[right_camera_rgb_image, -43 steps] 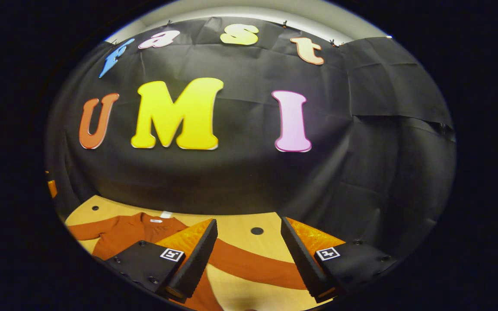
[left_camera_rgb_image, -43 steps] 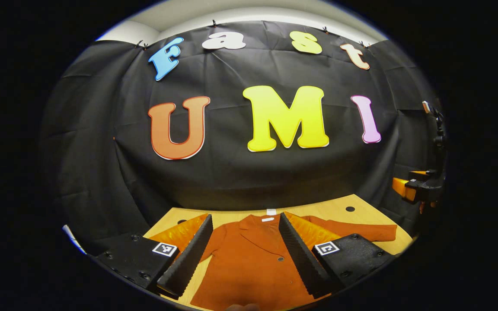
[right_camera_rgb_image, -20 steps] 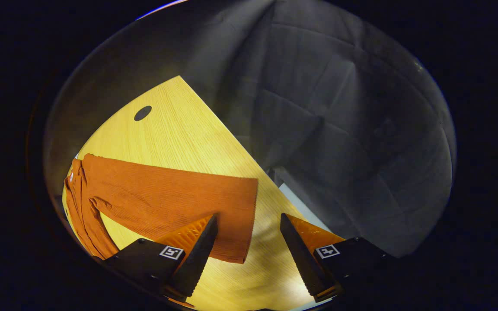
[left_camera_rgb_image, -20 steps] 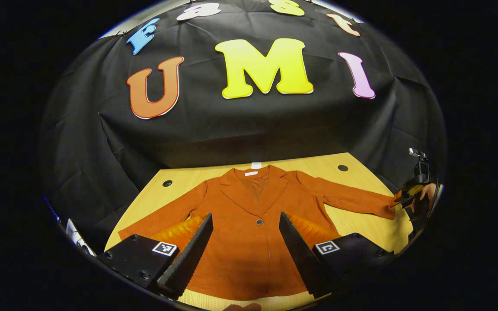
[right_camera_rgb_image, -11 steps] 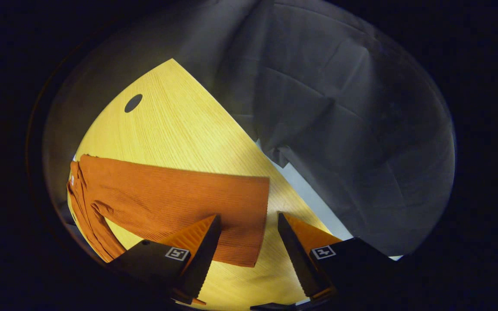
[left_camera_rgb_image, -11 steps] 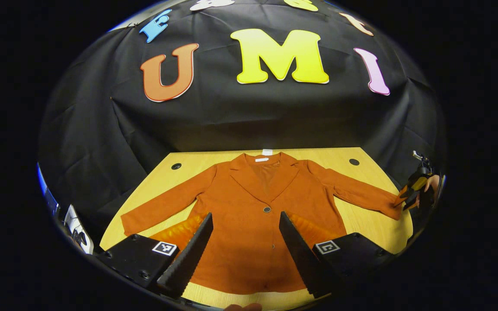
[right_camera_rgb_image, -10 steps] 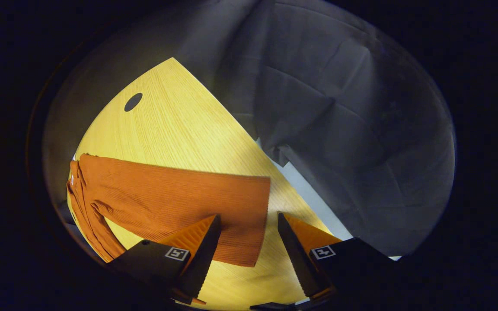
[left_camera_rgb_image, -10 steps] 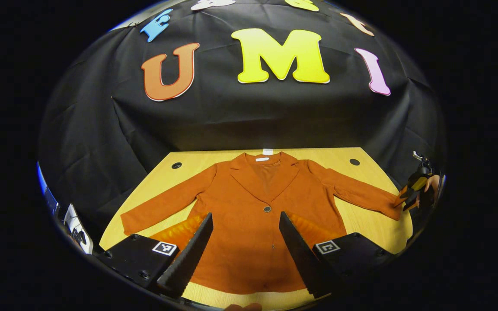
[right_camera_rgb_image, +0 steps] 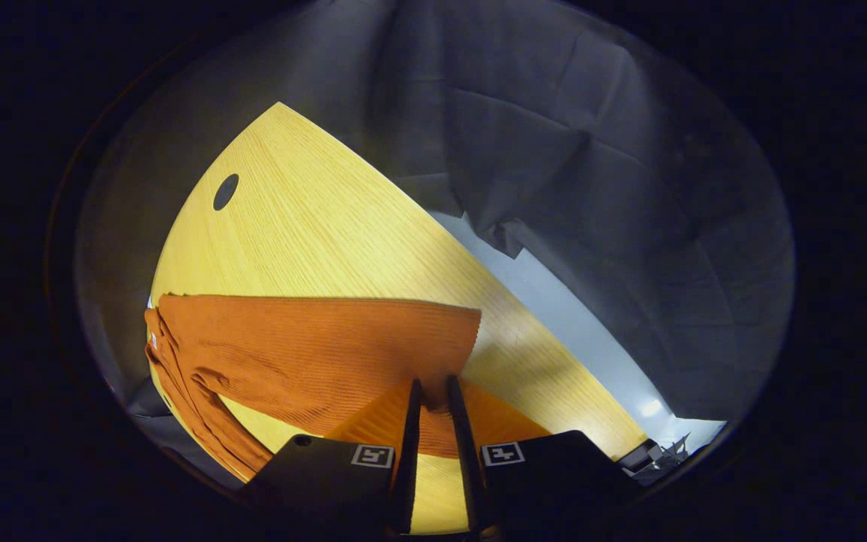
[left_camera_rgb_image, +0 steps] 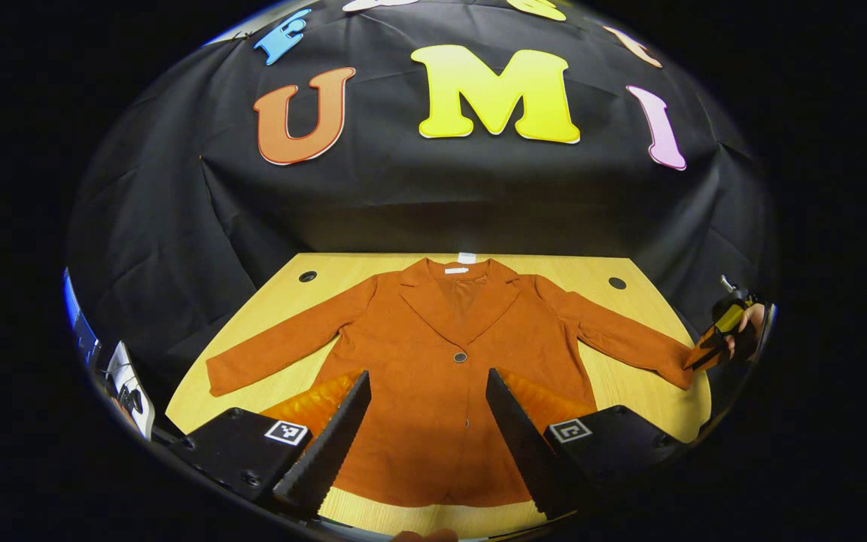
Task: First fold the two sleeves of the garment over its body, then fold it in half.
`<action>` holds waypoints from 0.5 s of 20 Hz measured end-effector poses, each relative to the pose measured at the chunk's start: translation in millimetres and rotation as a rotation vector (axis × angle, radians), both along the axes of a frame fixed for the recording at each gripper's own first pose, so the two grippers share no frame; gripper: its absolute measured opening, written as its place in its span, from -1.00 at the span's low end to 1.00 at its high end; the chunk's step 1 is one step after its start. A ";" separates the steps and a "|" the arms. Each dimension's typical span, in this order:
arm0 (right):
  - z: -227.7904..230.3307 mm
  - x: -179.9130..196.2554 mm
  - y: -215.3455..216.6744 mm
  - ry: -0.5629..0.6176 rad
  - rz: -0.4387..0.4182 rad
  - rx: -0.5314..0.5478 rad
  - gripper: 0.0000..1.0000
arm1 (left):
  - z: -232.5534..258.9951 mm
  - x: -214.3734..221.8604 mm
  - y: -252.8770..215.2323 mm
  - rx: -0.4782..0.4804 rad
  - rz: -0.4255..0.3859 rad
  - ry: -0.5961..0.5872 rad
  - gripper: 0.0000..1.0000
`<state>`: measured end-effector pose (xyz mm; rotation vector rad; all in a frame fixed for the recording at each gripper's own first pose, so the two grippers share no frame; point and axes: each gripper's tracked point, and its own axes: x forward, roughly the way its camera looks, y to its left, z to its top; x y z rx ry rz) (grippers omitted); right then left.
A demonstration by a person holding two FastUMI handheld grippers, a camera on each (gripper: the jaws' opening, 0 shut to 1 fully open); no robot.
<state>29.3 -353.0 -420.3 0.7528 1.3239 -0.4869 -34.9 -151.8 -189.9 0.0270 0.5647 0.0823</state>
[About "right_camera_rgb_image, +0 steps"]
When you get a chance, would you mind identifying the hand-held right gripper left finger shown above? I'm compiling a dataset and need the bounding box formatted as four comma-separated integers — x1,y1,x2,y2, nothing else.
238,378,425,537

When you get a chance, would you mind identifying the black backdrop cloth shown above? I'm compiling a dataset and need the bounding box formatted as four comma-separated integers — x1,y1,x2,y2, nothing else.
76,0,796,422

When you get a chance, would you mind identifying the grey metal object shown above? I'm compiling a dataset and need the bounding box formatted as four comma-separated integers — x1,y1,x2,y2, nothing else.
620,433,692,483

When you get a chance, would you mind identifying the black table cable grommet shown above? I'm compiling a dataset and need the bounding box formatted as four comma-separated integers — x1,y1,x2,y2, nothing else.
212,173,240,212

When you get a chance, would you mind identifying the orange ribbed shirt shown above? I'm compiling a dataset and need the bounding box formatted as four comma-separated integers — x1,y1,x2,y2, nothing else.
144,294,483,483

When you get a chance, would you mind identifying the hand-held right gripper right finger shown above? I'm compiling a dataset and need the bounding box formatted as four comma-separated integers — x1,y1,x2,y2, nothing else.
445,375,645,537

